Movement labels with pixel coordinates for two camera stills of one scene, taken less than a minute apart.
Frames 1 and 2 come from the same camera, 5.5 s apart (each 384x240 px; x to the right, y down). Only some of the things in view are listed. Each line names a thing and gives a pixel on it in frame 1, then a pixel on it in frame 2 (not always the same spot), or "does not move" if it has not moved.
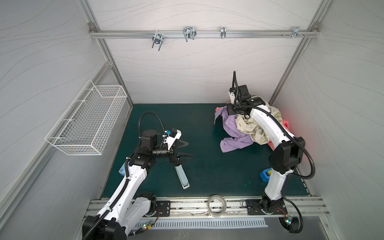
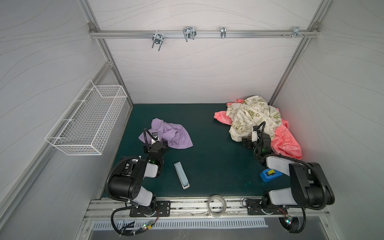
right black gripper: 233,109 to 252,142
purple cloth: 237,140 to 175,135
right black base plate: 255,207 does not move
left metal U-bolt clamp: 158,38 does not move
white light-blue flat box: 182,176 does not move
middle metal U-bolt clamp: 189,32 does not move
